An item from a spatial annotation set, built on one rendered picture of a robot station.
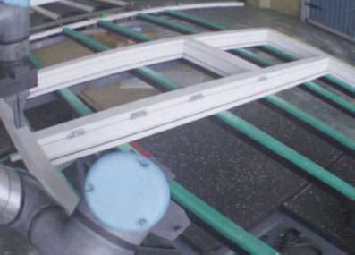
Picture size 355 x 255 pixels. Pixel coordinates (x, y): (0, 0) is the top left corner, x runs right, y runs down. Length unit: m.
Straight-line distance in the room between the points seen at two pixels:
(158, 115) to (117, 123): 0.13
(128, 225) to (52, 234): 0.11
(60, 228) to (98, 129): 0.56
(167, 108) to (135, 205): 0.70
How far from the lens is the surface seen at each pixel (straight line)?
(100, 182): 0.41
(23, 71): 0.83
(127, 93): 1.83
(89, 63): 1.40
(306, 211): 1.30
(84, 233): 0.43
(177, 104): 1.11
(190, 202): 0.83
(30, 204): 0.50
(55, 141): 0.93
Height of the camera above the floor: 1.39
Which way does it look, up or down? 27 degrees down
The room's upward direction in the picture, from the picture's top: 4 degrees clockwise
